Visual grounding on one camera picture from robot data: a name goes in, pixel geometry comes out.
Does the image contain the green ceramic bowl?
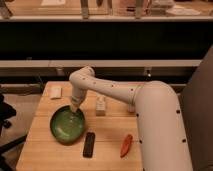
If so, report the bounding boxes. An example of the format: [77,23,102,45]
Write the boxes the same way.
[50,105,85,144]

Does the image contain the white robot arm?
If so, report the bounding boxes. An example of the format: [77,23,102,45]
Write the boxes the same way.
[69,66,193,171]

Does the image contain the white block left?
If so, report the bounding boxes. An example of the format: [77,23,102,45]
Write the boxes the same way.
[50,86,62,99]

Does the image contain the white block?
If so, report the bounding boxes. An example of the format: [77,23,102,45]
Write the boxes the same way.
[96,95,106,116]
[50,86,62,99]

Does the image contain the white block center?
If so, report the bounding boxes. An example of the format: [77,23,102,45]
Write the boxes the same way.
[96,95,106,116]

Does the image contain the black rectangular remote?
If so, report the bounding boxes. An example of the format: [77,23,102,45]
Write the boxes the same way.
[83,132,95,158]

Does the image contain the orange carrot toy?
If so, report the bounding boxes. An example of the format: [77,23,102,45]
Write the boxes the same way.
[120,134,133,158]

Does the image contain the black office chair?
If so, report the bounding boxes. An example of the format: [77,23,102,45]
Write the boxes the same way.
[0,93,27,171]

